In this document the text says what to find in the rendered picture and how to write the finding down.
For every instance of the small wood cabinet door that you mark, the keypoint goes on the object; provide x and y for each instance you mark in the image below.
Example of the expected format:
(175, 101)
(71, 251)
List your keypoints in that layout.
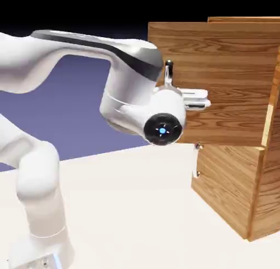
(227, 186)

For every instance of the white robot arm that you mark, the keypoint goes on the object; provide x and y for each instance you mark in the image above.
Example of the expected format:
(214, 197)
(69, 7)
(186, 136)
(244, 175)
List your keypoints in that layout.
(129, 91)

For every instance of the light wood cabinet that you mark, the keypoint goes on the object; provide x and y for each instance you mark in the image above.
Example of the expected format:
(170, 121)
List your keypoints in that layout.
(270, 186)

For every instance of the large wood cabinet door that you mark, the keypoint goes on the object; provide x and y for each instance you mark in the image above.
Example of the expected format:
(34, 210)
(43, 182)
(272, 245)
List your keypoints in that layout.
(218, 54)

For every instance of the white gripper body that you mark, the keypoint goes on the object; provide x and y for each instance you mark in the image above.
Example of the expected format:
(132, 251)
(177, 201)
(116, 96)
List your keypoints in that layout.
(196, 99)

